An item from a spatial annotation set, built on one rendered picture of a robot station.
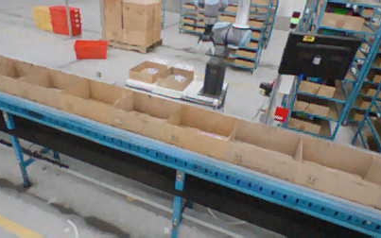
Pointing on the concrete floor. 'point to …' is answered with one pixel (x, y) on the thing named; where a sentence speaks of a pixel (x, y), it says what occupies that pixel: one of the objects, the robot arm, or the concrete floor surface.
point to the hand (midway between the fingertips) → (204, 53)
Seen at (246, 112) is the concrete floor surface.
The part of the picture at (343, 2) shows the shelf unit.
